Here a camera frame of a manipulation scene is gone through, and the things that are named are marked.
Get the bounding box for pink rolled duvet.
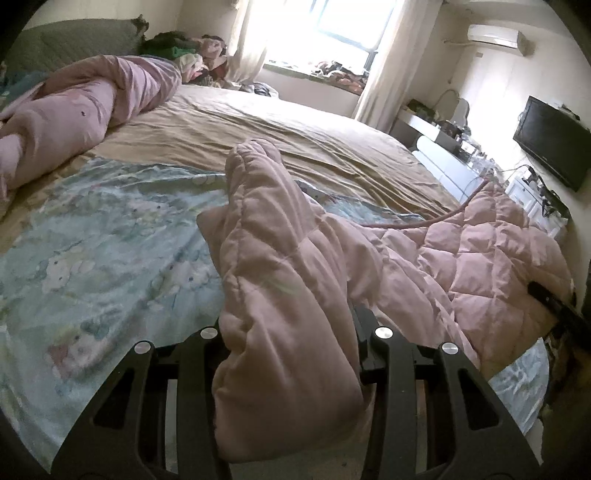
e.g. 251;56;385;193
1;55;181;215

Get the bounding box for white air conditioner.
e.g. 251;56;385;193
467;24;528;56

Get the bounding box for grey green headboard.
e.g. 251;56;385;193
3;15;149;77

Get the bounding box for tan bed sheet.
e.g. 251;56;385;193
1;85;459;251

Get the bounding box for right cream curtain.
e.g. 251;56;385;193
353;0;443;133

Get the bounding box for cream curtain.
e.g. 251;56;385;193
353;0;443;133
226;0;280;83

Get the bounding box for black wall television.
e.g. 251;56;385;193
513;96;590;192

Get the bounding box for left cream curtain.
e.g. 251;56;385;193
226;0;280;83

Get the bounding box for window with dark frame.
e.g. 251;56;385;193
262;0;399;75

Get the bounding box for teal cartoon print blanket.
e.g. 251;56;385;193
1;159;547;467

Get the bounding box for pile of clothes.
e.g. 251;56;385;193
139;31;228;86

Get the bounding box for white drawer cabinet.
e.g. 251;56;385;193
506;173;572;244

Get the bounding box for white vanity mirror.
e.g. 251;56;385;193
434;89;470;133

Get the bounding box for pink quilted jacket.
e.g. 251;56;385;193
197;140;574;463

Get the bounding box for clothes on window sill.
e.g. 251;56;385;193
312;61;369;95

